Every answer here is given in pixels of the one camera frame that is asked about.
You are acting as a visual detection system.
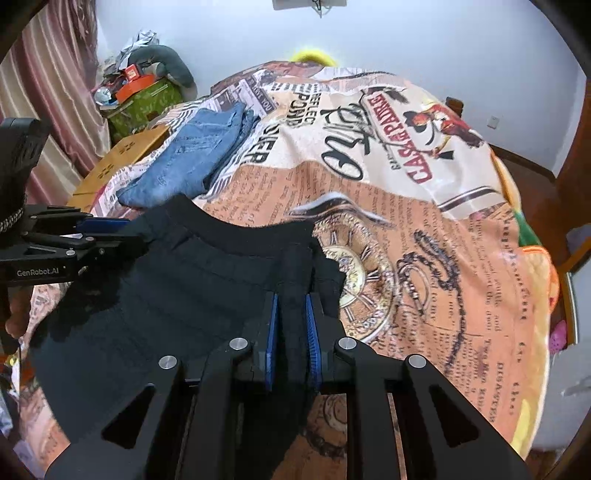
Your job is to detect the colourful bed sheet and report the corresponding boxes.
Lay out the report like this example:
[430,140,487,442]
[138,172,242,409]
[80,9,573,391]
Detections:
[503,203,561,457]

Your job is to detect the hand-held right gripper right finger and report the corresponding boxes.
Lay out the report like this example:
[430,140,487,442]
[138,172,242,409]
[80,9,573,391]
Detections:
[305,294,533,480]

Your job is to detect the yellow ring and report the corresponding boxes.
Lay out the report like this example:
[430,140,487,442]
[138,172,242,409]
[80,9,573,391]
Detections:
[291,45,340,65]

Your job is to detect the white foam board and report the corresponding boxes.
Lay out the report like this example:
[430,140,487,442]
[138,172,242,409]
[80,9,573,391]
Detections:
[536,360,587,453]

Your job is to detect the green patterned box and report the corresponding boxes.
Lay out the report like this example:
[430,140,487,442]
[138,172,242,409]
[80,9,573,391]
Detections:
[106,76,183,144]

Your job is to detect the printed blanket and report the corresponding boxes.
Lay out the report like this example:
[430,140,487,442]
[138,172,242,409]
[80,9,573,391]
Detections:
[18,60,555,457]

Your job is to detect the black pants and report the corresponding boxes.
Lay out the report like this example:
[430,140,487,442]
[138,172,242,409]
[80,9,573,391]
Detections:
[28,194,347,480]

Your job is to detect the wooden door frame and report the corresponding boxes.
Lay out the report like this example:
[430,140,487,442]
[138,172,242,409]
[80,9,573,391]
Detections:
[551,69,591,352]

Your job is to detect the brown cardboard box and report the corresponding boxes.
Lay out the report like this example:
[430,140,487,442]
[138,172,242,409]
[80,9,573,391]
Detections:
[65,124,169,208]

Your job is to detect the striped pink curtain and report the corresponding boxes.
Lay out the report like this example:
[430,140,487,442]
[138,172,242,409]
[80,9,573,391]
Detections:
[0,0,112,204]

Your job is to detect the crumpled silver foil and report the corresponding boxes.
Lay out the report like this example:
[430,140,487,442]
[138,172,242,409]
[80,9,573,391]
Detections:
[113,30,160,70]

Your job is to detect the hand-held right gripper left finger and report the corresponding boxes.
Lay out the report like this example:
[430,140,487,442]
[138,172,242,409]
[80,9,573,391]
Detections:
[44,292,280,480]

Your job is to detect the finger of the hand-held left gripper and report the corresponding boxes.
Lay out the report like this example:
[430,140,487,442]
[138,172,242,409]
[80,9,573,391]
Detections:
[25,233,154,267]
[28,207,132,234]

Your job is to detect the pink shoe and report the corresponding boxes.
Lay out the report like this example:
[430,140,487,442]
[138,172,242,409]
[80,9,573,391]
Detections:
[549,320,568,354]

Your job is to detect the orange box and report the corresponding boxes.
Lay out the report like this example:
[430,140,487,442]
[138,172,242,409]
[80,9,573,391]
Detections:
[115,73,155,104]

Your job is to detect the person's left hand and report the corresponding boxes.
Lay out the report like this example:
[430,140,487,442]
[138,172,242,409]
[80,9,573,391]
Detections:
[6,286,33,339]

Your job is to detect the folded blue jeans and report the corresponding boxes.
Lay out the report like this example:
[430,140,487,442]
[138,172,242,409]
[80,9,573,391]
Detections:
[115,102,260,206]

